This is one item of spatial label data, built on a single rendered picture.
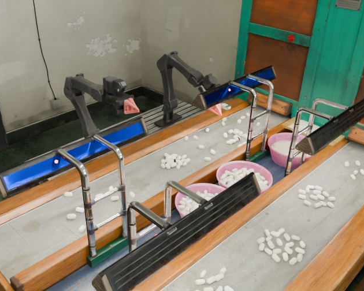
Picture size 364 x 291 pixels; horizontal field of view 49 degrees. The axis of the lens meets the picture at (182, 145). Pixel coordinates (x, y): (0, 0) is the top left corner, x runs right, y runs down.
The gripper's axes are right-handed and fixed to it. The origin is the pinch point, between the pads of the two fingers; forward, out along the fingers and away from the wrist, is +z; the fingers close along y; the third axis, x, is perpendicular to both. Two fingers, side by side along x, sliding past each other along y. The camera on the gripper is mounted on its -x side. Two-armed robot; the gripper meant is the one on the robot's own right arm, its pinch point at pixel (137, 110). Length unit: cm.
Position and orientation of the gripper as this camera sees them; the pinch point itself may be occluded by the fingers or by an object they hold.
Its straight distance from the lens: 181.2
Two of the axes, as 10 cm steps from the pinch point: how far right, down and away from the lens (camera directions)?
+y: 6.8, -3.5, 6.5
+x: -0.4, 8.6, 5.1
